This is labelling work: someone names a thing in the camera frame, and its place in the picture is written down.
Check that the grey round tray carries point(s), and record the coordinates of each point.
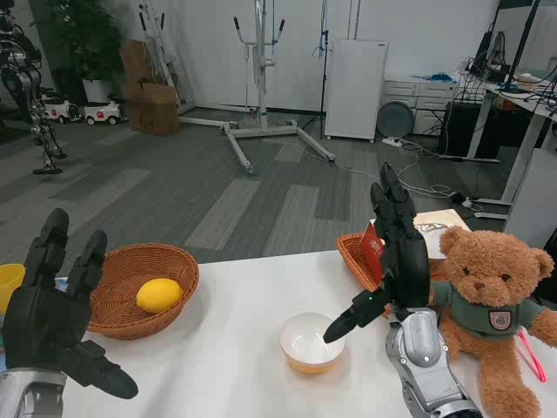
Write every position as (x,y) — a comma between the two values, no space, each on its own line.
(395,119)

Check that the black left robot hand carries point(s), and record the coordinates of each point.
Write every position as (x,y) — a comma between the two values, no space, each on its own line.
(41,318)

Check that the black and silver humanoid robot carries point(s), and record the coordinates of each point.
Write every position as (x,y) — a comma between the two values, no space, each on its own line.
(19,78)

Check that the black tripod stand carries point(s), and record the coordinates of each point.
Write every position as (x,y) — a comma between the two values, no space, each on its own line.
(324,87)

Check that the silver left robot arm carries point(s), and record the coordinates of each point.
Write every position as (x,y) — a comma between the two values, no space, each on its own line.
(26,396)

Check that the white tall cabinet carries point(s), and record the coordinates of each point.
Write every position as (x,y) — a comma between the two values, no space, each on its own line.
(354,87)

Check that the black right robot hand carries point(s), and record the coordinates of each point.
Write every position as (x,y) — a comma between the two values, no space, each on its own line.
(407,270)

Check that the white office desk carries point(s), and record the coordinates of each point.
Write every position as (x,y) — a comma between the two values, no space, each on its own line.
(526,130)

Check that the white power strip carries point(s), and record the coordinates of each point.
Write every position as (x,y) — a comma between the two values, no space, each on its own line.
(391,141)

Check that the brown cardboard box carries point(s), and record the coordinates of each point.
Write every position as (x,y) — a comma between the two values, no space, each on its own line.
(152,106)

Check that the black computer tower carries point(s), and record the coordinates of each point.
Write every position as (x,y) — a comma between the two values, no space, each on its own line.
(463,130)

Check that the white mobile hoist frame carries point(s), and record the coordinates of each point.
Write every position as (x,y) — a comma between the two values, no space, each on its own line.
(261,87)

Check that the green potted plant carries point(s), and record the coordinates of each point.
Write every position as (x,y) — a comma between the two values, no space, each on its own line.
(91,39)

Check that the yellow lemon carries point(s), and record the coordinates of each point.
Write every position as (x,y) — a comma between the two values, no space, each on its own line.
(159,295)

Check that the white and orange plastic bowl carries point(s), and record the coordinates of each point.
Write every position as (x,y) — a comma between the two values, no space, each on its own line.
(304,344)

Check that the white low cabinet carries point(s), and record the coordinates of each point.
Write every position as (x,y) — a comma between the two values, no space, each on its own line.
(533,196)

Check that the white drawer cabinet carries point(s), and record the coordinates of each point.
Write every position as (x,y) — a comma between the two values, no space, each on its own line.
(428,98)

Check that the round wicker basket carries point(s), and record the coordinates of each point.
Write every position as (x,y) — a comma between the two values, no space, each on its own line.
(117,270)

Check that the yellow and grey bowl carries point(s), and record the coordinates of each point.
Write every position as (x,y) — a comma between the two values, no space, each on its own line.
(11,283)

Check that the brown teddy bear green shirt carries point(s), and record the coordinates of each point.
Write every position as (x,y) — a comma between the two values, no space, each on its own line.
(483,270)

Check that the red and beige tissue box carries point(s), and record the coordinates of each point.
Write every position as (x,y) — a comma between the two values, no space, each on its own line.
(372,252)

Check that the black and white power adapter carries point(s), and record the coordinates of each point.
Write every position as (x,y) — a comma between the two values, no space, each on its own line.
(461,200)

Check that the rectangular wicker basket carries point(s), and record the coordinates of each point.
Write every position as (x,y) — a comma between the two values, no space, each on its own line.
(354,257)

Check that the white metal ladder frame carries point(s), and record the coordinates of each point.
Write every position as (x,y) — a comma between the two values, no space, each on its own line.
(159,52)

